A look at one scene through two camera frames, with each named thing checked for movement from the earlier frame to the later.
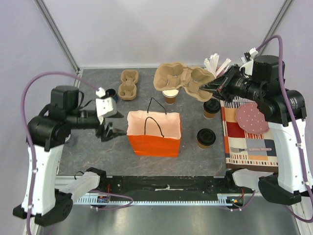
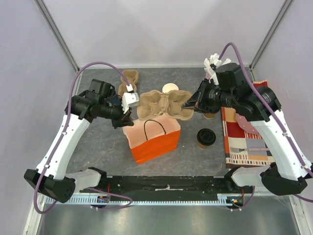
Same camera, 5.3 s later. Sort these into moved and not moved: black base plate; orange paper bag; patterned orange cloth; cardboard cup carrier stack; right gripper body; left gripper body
Moved: orange paper bag; left gripper body; right gripper body
Not moved: patterned orange cloth; black base plate; cardboard cup carrier stack
